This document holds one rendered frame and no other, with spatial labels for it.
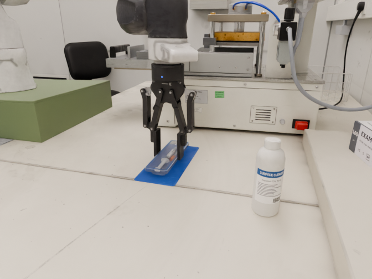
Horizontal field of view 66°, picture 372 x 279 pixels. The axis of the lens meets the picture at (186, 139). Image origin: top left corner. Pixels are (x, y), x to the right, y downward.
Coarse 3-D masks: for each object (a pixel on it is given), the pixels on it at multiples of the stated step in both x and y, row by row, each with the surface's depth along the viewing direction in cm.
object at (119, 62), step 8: (128, 48) 102; (136, 48) 108; (120, 56) 108; (128, 56) 103; (136, 56) 108; (112, 64) 102; (120, 64) 102; (128, 64) 101; (136, 64) 100; (144, 64) 100
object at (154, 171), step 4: (176, 140) 83; (188, 144) 81; (184, 148) 77; (176, 160) 71; (172, 164) 69; (148, 168) 68; (168, 168) 66; (152, 172) 68; (156, 172) 66; (160, 172) 66; (164, 172) 65
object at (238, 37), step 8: (240, 24) 97; (216, 32) 92; (224, 32) 91; (232, 32) 91; (240, 32) 91; (248, 32) 91; (256, 32) 91; (216, 40) 93; (224, 40) 92; (232, 40) 91; (240, 40) 91; (248, 40) 90; (256, 40) 90; (264, 40) 89
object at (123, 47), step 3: (117, 45) 107; (120, 45) 109; (123, 45) 111; (126, 45) 113; (129, 45) 116; (111, 48) 104; (114, 48) 104; (117, 48) 106; (120, 48) 108; (123, 48) 111; (126, 48) 114; (111, 51) 104; (114, 51) 104; (117, 51) 106; (120, 51) 109; (126, 51) 117; (111, 54) 105; (114, 54) 104; (111, 57) 105; (114, 57) 105
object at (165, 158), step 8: (168, 144) 80; (176, 144) 80; (160, 152) 75; (168, 152) 75; (176, 152) 75; (152, 160) 70; (160, 160) 70; (168, 160) 70; (152, 168) 66; (160, 168) 66
